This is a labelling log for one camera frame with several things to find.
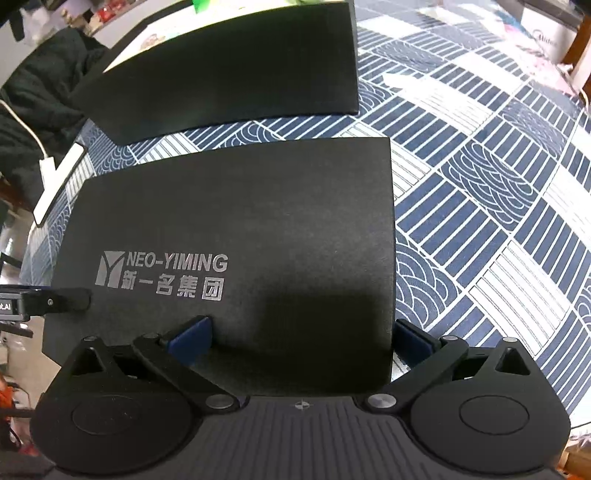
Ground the white chest freezer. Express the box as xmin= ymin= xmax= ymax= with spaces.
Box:
xmin=521 ymin=0 xmax=583 ymax=62

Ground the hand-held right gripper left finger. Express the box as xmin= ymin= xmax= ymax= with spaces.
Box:
xmin=69 ymin=315 xmax=241 ymax=413

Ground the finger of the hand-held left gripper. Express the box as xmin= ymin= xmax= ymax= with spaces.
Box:
xmin=23 ymin=287 xmax=92 ymax=317

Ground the white smartphone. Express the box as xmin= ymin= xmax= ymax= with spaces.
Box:
xmin=33 ymin=143 xmax=88 ymax=227

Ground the white cable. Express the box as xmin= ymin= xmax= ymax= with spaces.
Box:
xmin=0 ymin=99 xmax=57 ymax=185

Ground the black shoe box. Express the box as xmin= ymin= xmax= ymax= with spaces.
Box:
xmin=69 ymin=0 xmax=360 ymax=145

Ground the blue patterned desktop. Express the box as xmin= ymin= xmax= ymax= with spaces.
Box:
xmin=21 ymin=0 xmax=591 ymax=416

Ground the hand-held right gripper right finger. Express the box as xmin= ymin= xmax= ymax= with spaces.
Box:
xmin=362 ymin=318 xmax=536 ymax=414

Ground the dark cloth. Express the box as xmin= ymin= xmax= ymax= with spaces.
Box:
xmin=0 ymin=28 xmax=112 ymax=155

